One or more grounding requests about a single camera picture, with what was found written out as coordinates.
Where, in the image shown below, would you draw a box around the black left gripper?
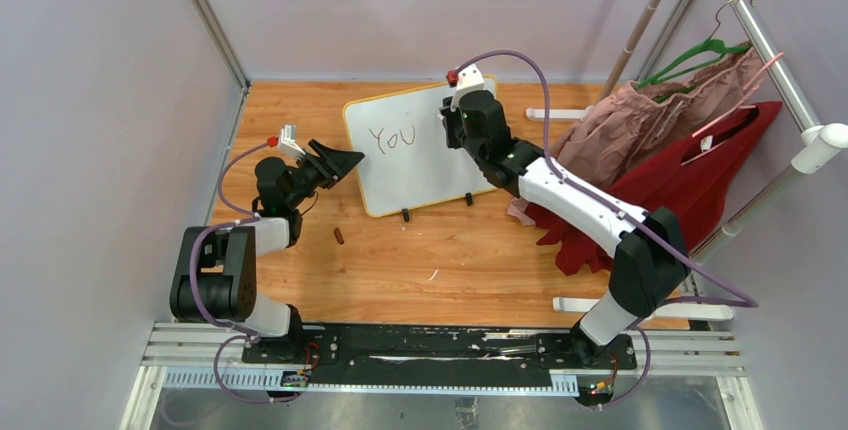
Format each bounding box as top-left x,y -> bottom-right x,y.
285,141 -> 364,210

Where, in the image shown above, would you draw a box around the brown marker cap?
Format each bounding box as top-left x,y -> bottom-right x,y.
333,228 -> 345,245

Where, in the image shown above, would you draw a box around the yellow framed whiteboard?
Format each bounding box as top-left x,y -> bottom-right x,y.
342,84 -> 495,218

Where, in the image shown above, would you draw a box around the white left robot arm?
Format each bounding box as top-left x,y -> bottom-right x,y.
169,137 -> 365,363

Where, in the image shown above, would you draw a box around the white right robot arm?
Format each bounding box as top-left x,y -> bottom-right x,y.
439,90 -> 691,368

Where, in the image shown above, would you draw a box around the pink garment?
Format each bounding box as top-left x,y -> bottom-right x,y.
549,49 -> 765,189

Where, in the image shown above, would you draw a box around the red garment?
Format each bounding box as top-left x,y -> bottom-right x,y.
519,101 -> 783,276

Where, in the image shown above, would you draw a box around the green clothes hanger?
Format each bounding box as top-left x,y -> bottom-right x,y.
634,0 -> 756,90

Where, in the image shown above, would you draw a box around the pink clothes hanger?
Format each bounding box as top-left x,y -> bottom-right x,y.
681,52 -> 784,165

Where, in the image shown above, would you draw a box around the metal clothes rack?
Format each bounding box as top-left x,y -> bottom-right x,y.
553,0 -> 847,321

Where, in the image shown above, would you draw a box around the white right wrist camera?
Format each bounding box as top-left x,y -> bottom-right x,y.
446,64 -> 485,112

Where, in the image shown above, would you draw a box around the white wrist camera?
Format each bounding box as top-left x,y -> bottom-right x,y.
276,124 -> 306,161
446,64 -> 485,112

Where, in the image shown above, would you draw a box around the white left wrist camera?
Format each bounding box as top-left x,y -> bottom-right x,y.
276,124 -> 306,161

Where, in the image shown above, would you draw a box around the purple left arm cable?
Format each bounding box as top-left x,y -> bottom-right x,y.
188,137 -> 313,406

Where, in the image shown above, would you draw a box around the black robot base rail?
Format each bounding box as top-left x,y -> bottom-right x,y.
135,320 -> 747,408

